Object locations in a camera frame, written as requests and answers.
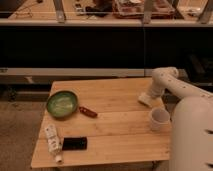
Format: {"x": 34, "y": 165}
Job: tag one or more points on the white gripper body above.
{"x": 155, "y": 90}

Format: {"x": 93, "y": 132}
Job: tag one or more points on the white sponge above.
{"x": 145, "y": 99}

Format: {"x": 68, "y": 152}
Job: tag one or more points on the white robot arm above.
{"x": 191, "y": 146}

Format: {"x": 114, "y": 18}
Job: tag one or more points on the white cup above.
{"x": 158, "y": 118}

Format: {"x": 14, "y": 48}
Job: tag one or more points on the red pocket knife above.
{"x": 88, "y": 112}

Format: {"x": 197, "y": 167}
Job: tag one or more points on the wooden table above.
{"x": 120, "y": 133}

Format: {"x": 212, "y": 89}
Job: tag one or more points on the green bowl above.
{"x": 62, "y": 104}

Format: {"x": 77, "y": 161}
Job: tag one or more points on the black phone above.
{"x": 76, "y": 143}

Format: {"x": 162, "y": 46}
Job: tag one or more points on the white tube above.
{"x": 54, "y": 143}

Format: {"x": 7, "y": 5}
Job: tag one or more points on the background shelf unit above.
{"x": 47, "y": 37}

